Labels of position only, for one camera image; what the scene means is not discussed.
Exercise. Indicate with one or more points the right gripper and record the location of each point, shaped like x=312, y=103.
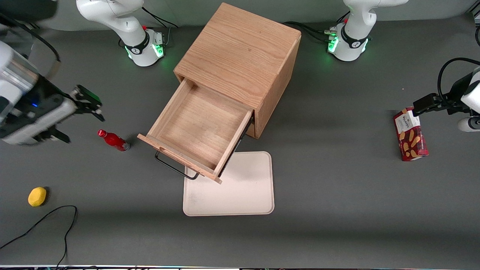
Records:
x=48, y=93

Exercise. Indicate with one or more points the yellow lemon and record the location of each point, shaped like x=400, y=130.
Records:
x=37, y=197

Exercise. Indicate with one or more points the red cookie box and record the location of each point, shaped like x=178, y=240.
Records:
x=410, y=135

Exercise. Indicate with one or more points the oak wooden cabinet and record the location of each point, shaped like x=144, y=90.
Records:
x=243, y=48

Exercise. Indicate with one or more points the wooden drawer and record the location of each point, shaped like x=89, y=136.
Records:
x=252, y=133
x=198, y=127

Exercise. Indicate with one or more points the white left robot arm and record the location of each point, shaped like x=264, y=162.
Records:
x=352, y=48

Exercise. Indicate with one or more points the cream plastic tray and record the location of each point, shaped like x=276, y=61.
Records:
x=247, y=187

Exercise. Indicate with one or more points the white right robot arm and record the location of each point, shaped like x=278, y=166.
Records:
x=138, y=45

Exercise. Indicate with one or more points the red bottle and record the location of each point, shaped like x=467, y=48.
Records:
x=112, y=140

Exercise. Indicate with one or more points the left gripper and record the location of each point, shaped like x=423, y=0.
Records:
x=445, y=101

